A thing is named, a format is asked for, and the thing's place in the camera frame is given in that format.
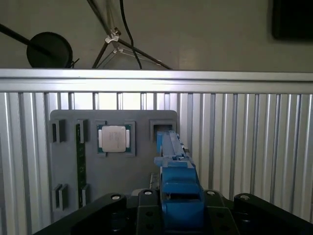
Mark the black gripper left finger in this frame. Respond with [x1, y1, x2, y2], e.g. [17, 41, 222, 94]
[31, 188, 163, 235]

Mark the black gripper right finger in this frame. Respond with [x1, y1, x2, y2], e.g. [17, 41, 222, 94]
[202, 189, 313, 235]

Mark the hard disk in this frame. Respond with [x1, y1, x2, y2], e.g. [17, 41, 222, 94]
[149, 130, 207, 235]

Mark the grey plastic parts rack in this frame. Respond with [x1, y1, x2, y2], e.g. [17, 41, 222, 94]
[49, 109, 179, 221]

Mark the green RAM stick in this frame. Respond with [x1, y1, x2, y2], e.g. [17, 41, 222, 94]
[75, 122, 89, 209]

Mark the silver CPU chip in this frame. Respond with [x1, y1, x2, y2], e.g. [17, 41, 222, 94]
[96, 123, 134, 155]

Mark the black tripod with clips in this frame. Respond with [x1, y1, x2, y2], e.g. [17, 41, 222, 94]
[87, 0, 173, 71]

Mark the black flat floor base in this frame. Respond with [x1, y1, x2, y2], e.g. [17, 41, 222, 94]
[272, 0, 313, 40]

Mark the black floor cable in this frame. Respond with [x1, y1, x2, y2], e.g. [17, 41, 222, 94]
[119, 0, 143, 70]

